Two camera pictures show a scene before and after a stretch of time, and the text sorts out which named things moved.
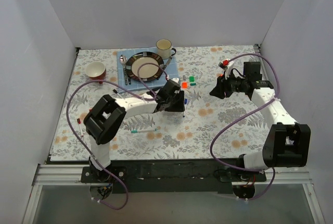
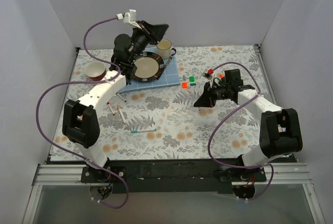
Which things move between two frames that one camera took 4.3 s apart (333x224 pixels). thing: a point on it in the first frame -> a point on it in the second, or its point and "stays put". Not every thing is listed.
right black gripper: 223,88 -> 210,94
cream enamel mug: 164,48 stays put
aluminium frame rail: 70,174 stays put
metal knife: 168,61 stays put
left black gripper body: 178,101 -> 147,33
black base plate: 191,175 stays put
